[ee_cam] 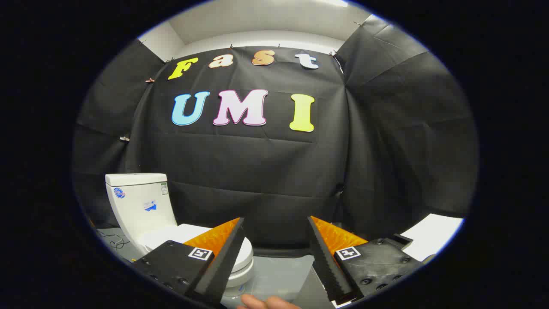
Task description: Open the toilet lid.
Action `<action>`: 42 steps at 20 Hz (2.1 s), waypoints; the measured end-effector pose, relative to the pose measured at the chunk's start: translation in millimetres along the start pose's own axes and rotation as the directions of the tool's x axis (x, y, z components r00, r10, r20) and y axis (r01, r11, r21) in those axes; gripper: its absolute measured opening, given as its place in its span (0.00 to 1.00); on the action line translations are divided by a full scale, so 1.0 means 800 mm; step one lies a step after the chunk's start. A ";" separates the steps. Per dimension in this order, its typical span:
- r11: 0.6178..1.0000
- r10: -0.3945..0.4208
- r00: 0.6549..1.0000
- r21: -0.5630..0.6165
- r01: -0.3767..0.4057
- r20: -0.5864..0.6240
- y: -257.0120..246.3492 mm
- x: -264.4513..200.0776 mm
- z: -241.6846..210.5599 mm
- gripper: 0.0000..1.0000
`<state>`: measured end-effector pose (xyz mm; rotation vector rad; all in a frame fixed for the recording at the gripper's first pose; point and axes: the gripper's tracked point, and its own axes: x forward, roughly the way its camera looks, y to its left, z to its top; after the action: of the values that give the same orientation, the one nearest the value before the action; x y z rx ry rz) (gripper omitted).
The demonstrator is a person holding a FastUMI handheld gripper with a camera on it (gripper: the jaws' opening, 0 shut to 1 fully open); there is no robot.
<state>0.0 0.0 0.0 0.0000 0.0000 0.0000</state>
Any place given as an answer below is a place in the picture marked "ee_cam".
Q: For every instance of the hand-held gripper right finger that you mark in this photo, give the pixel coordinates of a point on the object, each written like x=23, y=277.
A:
x=328, y=266

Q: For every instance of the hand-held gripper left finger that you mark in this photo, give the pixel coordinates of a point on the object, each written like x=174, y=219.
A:
x=223, y=262

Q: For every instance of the white toilet lid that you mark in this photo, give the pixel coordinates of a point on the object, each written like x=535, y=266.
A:
x=171, y=234

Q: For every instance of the white toilet seat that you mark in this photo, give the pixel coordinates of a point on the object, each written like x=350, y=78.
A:
x=242, y=272

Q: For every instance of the white toilet with tank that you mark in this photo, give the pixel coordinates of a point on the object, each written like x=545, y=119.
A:
x=137, y=206

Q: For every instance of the black backdrop cloth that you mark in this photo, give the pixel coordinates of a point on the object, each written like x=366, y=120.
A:
x=257, y=171

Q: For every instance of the white flat board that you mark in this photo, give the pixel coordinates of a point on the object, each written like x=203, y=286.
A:
x=433, y=234

